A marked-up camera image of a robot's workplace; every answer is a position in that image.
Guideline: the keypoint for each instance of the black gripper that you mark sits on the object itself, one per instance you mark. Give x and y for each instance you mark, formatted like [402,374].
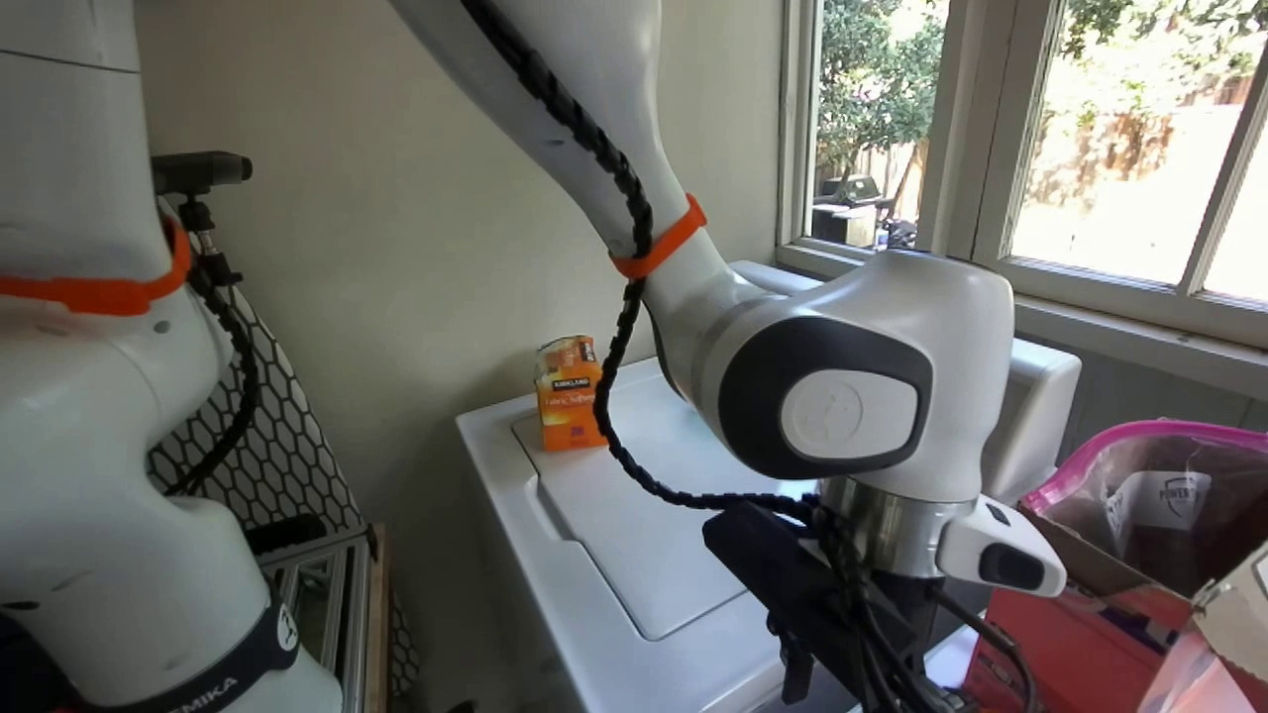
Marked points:
[898,647]

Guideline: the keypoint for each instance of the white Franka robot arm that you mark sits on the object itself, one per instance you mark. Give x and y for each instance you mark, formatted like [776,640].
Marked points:
[845,331]

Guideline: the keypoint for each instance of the white washing machine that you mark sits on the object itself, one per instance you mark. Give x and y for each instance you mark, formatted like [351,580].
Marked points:
[637,555]

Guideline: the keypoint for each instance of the orange Kirkland dryer sheet box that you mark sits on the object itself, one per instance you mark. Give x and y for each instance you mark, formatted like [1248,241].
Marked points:
[571,403]

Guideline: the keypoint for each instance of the white window frame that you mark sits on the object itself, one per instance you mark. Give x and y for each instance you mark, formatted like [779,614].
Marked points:
[964,144]

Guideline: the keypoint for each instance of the aluminium frame rail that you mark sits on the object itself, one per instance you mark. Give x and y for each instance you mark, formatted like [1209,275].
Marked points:
[357,618]

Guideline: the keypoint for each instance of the black camera on stand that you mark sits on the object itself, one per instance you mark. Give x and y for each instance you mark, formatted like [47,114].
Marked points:
[200,173]

